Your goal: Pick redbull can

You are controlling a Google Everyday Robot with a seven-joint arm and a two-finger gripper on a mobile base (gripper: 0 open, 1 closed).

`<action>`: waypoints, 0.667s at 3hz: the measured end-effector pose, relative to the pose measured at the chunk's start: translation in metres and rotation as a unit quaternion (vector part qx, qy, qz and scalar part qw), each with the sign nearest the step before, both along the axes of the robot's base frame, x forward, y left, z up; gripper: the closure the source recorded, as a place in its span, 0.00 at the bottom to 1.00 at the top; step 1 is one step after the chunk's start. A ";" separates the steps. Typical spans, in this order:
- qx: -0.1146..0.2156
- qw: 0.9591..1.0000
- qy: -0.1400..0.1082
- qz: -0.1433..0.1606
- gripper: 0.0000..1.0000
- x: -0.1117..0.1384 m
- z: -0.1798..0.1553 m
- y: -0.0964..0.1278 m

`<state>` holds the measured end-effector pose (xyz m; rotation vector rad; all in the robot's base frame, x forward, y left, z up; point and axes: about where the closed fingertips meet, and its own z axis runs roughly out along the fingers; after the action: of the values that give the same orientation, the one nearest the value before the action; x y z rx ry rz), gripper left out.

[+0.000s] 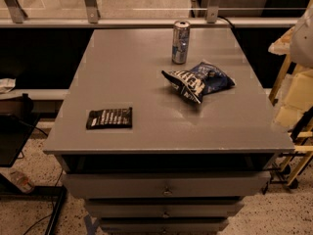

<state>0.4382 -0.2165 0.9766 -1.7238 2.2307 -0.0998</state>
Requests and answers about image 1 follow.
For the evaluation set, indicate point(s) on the silver blue redbull can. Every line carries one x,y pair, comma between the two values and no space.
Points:
180,43

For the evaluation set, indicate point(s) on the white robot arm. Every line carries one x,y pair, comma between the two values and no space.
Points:
301,48

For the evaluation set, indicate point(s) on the grey drawer cabinet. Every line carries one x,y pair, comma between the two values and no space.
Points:
230,131

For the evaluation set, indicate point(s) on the black snack packet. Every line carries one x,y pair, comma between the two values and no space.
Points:
110,118

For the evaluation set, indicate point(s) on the blue chip bag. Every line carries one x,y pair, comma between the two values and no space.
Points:
205,78

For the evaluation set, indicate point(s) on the top grey drawer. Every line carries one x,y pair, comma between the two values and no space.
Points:
165,185

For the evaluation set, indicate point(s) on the grey drawer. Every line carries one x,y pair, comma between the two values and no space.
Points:
164,210
165,185
158,225

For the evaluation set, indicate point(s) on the middle grey drawer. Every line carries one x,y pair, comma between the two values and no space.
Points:
164,210

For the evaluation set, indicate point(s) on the bottom grey drawer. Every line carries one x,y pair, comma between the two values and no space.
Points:
158,225

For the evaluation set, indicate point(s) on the black side desk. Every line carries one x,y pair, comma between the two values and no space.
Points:
17,121

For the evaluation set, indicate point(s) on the plastic bottle on floor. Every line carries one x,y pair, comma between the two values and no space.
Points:
22,181

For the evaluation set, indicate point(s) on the white crumpled paper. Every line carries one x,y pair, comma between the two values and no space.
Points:
6,85

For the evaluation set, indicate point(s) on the metal railing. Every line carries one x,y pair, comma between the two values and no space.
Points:
151,13

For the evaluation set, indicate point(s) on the yellow wooden frame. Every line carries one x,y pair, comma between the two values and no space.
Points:
294,109

